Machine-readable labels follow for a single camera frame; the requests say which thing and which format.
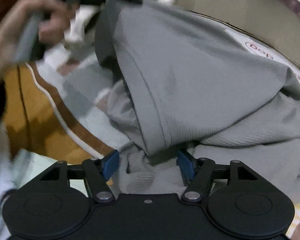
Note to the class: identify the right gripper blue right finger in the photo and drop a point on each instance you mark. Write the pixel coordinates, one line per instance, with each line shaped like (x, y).
(198, 175)

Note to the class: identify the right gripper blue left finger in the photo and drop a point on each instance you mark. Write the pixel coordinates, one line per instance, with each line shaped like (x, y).
(97, 173)

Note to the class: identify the grey waffle knit shirt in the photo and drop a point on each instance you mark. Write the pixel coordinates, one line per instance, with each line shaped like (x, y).
(181, 80)

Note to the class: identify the person's left hand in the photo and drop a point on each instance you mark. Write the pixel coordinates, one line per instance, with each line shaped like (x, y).
(13, 26)

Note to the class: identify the folded cream white garment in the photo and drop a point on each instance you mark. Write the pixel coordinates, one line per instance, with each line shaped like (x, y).
(81, 26)

